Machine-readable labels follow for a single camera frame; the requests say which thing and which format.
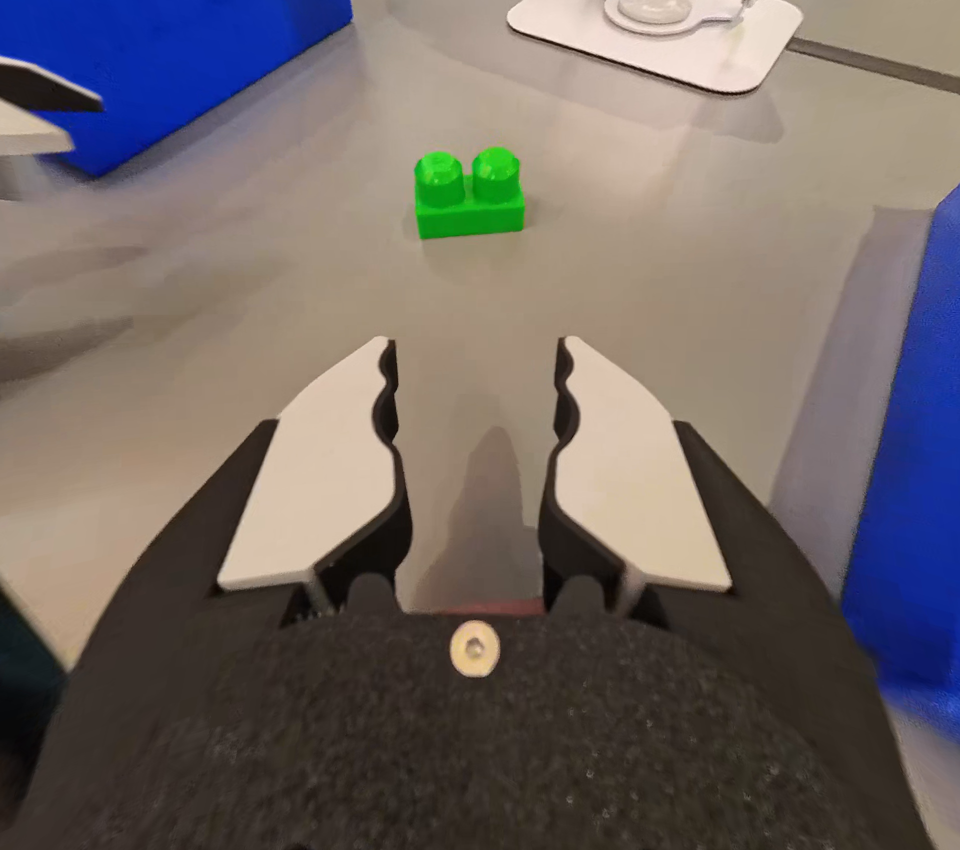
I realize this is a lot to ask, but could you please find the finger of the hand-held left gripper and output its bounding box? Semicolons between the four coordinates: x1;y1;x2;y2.
0;99;78;158
0;57;106;115

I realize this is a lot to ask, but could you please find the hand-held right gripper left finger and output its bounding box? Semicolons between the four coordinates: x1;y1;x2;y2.
216;336;415;615

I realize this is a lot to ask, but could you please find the person's blue jeans leg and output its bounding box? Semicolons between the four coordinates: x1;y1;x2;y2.
0;584;70;799

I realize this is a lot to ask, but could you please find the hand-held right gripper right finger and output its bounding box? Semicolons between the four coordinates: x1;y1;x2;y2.
536;336;733;619

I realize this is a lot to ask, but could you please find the grey desk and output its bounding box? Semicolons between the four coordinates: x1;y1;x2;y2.
0;0;960;850

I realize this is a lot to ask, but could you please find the green two-stud toy block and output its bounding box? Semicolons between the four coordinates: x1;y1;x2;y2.
413;146;528;241

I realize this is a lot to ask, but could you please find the blue divided plastic bin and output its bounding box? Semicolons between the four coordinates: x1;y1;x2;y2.
0;0;355;180

